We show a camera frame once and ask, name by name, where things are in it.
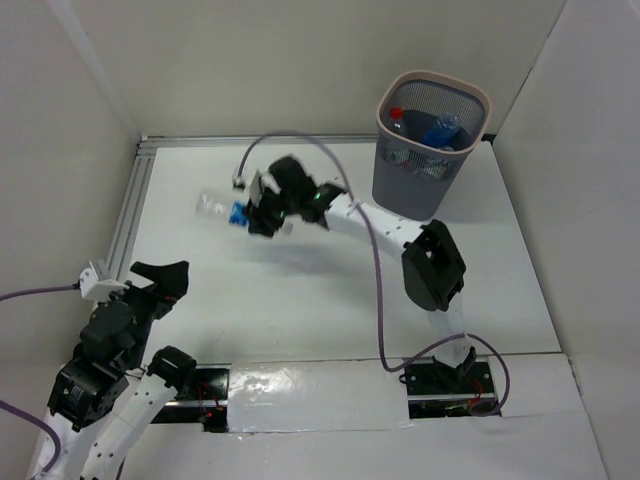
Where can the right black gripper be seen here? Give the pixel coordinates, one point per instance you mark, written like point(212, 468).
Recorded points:
point(258, 213)

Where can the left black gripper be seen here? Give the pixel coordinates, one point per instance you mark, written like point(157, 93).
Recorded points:
point(145, 295)

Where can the blue label bottle white cap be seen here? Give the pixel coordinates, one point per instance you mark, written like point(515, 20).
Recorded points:
point(220, 207)

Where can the red label water bottle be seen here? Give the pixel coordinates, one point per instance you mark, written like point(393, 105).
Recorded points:
point(396, 122)

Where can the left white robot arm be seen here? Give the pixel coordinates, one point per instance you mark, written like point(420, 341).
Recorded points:
point(87, 435)

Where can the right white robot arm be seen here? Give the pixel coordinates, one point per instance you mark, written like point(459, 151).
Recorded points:
point(431, 264)

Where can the grey mesh waste bin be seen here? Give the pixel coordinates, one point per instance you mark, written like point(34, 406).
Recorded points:
point(410, 178)

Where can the clear tape sheet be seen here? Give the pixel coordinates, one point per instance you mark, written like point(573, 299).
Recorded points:
point(318, 397)

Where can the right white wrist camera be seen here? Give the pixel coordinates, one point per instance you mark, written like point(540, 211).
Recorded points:
point(250, 182)

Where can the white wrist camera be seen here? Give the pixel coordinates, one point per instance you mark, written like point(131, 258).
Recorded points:
point(96, 283)
point(250, 182)

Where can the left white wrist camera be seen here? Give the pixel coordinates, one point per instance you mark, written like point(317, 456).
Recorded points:
point(96, 283)

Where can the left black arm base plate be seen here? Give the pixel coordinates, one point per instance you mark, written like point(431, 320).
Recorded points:
point(204, 402)

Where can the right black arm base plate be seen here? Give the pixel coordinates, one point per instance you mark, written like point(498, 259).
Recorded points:
point(432, 394)

